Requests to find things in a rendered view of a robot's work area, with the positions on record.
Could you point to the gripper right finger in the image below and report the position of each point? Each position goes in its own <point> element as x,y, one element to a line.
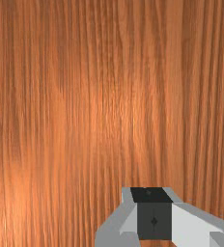
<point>194,225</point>

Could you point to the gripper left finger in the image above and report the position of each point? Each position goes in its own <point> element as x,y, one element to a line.
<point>117,225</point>

